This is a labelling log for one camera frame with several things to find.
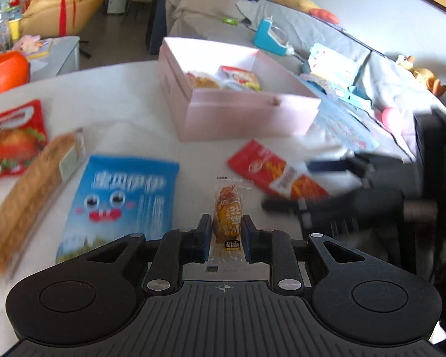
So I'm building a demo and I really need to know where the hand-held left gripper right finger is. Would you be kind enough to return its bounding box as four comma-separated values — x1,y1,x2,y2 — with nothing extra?
242,214,361,297

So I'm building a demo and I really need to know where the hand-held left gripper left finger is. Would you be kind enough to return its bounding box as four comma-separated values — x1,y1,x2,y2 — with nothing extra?
85,214,213,296

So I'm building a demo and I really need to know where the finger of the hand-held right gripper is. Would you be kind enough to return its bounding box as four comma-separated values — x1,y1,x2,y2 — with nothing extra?
305,153,380,188
261,192,361,221

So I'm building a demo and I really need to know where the small brown snack packet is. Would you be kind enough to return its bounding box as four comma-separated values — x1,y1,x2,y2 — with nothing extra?
209,180,254,270

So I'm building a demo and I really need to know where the large red snack packet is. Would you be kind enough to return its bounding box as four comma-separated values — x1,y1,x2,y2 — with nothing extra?
227,139,329,202

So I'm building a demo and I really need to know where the pink gift box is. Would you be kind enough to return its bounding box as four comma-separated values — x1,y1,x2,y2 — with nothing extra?
157,36,322,143

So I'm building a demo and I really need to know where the blue white seaweed snack bag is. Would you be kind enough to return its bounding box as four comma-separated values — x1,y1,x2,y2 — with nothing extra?
56,154,181,264

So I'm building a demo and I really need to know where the yellow cartoon snack packet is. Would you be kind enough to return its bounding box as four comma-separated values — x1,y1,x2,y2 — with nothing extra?
218,65,263,92

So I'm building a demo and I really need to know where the long bread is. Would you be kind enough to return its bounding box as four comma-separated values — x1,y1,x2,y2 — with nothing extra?
0,129,87,276

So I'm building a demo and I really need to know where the red chicken snack bag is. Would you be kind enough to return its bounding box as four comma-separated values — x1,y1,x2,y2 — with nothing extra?
0,99,48,186

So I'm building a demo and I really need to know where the blue cartoon packaging sheet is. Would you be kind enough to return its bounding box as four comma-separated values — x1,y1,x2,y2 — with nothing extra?
312,100,380,153

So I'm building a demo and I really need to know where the light blue packaging sheet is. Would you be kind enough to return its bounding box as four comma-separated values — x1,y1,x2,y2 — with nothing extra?
299,73,372,110

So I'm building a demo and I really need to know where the dark upright object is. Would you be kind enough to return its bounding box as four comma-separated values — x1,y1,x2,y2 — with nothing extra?
412,111,446,279

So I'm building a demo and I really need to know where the pink toy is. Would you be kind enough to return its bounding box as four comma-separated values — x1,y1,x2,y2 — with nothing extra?
381,107,414,135

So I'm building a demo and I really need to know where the cartoon sticker card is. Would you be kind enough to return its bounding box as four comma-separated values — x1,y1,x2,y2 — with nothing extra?
307,42,372,90

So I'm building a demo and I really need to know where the plush toy duck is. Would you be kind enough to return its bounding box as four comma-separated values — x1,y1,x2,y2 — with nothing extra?
396,55,446,97

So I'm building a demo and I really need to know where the grey covered sofa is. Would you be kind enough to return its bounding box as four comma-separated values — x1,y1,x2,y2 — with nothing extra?
164,0,446,164

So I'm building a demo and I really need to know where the blue toy machine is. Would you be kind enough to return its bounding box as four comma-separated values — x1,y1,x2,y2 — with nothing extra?
253,17,296,57

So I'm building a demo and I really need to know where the yellow pillow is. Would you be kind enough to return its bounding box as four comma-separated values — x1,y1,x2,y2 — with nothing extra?
262,0,320,13

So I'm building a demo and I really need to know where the white side table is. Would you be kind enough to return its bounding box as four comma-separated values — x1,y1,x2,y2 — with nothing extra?
22,36,81,82

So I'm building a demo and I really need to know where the white waste bin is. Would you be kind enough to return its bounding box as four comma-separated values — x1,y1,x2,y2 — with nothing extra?
104,0,129,16

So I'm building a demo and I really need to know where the yellow picture book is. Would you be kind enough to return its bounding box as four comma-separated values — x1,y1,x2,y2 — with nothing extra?
24,38,54,59

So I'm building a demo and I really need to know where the orange pumpkin bucket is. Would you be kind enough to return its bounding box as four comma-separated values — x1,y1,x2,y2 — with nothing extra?
0,51,31,99

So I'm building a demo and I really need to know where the pink plush doll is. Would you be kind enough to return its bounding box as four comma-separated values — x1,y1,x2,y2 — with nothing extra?
14,34,41,53

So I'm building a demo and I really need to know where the yellow beanbag sofa red ribbon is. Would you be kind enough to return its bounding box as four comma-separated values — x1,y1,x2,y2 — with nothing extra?
20,0,108,38

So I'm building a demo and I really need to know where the yellow kids water bottle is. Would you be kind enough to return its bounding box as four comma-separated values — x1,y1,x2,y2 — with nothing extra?
2,0,23,41

